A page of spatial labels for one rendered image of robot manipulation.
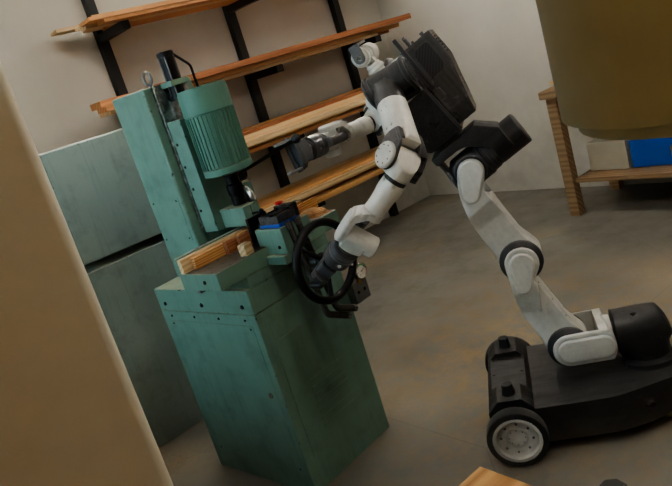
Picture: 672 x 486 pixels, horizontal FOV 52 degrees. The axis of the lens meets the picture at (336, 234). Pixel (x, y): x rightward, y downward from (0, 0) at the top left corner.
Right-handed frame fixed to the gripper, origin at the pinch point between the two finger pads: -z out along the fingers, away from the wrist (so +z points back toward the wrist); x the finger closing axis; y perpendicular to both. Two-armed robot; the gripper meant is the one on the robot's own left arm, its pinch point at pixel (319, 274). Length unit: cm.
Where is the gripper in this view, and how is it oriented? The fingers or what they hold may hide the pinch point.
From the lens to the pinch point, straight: 215.9
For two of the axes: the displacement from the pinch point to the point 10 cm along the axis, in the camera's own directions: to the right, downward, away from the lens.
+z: 4.7, -5.0, -7.2
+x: 4.3, -5.8, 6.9
